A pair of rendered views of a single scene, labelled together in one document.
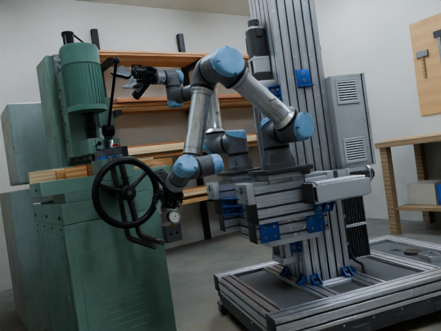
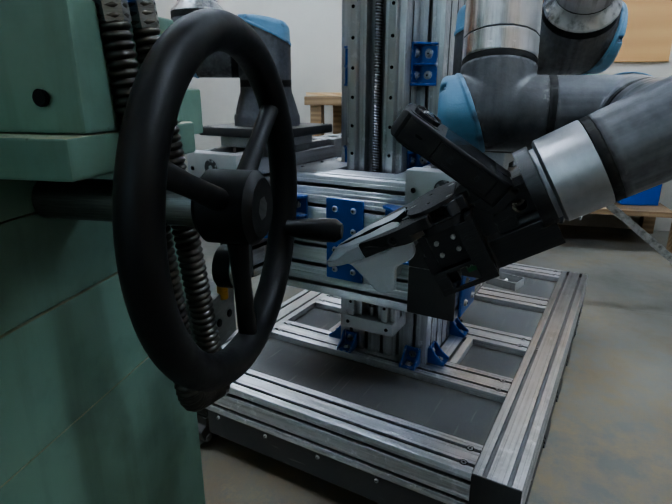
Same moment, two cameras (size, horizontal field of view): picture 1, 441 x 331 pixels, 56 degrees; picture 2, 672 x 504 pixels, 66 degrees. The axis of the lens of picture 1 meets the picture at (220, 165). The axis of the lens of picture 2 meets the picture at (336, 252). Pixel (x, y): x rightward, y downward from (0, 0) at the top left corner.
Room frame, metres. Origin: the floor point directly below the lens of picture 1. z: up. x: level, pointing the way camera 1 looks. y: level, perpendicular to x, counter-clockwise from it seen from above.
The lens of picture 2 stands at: (1.34, 0.60, 0.90)
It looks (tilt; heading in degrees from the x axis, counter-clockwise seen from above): 18 degrees down; 317
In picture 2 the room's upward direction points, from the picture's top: straight up
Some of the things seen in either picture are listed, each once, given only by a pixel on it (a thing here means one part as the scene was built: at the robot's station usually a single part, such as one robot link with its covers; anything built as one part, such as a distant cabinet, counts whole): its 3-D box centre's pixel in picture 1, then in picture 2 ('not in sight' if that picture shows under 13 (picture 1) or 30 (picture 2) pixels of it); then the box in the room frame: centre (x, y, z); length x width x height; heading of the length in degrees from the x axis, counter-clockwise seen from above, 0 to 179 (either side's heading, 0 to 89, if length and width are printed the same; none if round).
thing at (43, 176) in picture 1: (96, 169); not in sight; (1.99, 0.59, 0.92); 0.60 x 0.02 x 0.05; 125
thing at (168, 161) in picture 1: (119, 167); not in sight; (2.03, 0.49, 0.92); 0.59 x 0.02 x 0.04; 125
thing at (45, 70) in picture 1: (71, 129); not in sight; (2.21, 0.76, 1.16); 0.22 x 0.22 x 0.72; 35
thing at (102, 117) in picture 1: (102, 113); not in sight; (2.23, 0.58, 1.22); 0.09 x 0.08 x 0.15; 35
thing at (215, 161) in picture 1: (204, 165); (612, 115); (1.53, 0.06, 0.88); 0.11 x 0.11 x 0.08; 33
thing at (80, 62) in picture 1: (83, 80); not in sight; (1.97, 0.59, 1.35); 0.18 x 0.18 x 0.31
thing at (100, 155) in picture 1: (111, 152); not in sight; (1.82, 0.46, 0.99); 0.13 x 0.11 x 0.06; 125
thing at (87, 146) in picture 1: (92, 148); not in sight; (1.99, 0.60, 1.03); 0.14 x 0.07 x 0.09; 35
